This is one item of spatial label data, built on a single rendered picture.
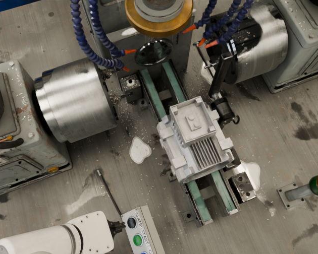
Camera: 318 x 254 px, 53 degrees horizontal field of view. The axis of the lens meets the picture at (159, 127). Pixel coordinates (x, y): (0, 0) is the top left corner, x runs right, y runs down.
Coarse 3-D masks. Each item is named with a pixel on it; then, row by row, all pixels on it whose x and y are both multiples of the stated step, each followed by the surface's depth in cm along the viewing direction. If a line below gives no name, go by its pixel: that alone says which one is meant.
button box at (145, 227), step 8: (136, 208) 90; (144, 208) 92; (128, 216) 91; (136, 216) 89; (144, 216) 90; (136, 224) 89; (144, 224) 89; (152, 224) 91; (128, 232) 91; (136, 232) 89; (144, 232) 88; (152, 232) 89; (144, 240) 87; (152, 240) 88; (160, 240) 90; (136, 248) 89; (144, 248) 87; (152, 248) 86; (160, 248) 88
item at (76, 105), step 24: (48, 72) 98; (72, 72) 96; (96, 72) 95; (48, 96) 93; (72, 96) 94; (96, 96) 95; (120, 96) 103; (48, 120) 95; (72, 120) 95; (96, 120) 98
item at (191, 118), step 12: (180, 108) 97; (192, 108) 97; (204, 108) 94; (180, 120) 95; (192, 120) 94; (204, 120) 95; (180, 132) 91; (192, 132) 94; (204, 132) 94; (216, 132) 92; (192, 144) 95
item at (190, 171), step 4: (164, 116) 99; (168, 116) 99; (164, 120) 99; (168, 120) 98; (228, 152) 95; (224, 156) 95; (228, 156) 94; (224, 160) 95; (228, 160) 96; (188, 168) 93; (192, 168) 94; (184, 172) 94; (188, 172) 93; (192, 172) 93
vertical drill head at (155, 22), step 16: (128, 0) 83; (144, 0) 78; (160, 0) 76; (176, 0) 80; (192, 0) 83; (128, 16) 82; (144, 16) 80; (160, 16) 79; (176, 16) 81; (144, 32) 82; (160, 32) 80; (176, 32) 82
